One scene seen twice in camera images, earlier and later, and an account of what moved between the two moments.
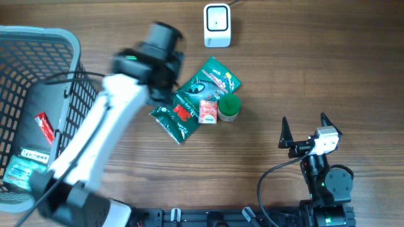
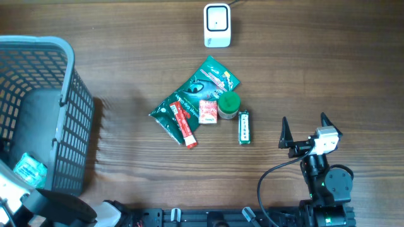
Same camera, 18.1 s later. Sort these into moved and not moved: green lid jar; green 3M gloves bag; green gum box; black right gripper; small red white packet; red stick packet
Moved: green gum box; red stick packet
Not moved: small red white packet; green lid jar; black right gripper; green 3M gloves bag
